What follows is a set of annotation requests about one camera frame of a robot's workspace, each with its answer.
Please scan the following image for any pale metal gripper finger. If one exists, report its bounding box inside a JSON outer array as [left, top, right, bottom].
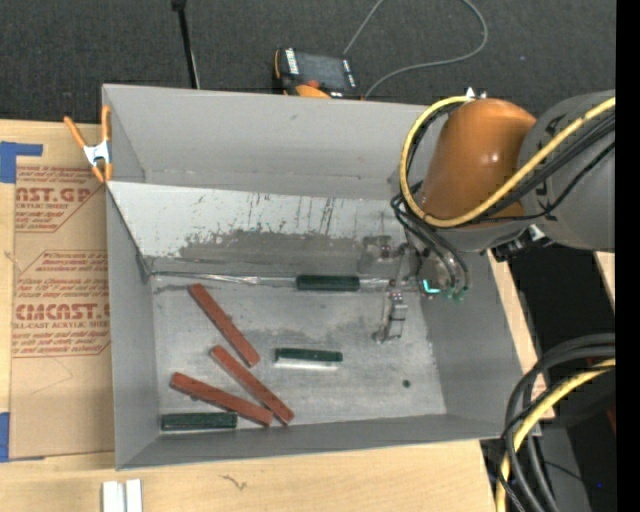
[[372, 291, 410, 346], [357, 234, 402, 276]]

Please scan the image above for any dark green flat block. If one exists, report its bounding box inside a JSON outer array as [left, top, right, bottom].
[[160, 411, 239, 432], [273, 347, 345, 365], [295, 274, 362, 293]]

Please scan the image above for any grey metal bin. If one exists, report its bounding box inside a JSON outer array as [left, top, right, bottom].
[[101, 83, 506, 472]]

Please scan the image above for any red-brown flat block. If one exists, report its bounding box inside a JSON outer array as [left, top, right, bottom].
[[187, 283, 262, 369], [169, 371, 275, 429], [209, 344, 296, 427]]

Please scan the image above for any brown cardboard board red print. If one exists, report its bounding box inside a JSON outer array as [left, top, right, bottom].
[[0, 118, 118, 464]]

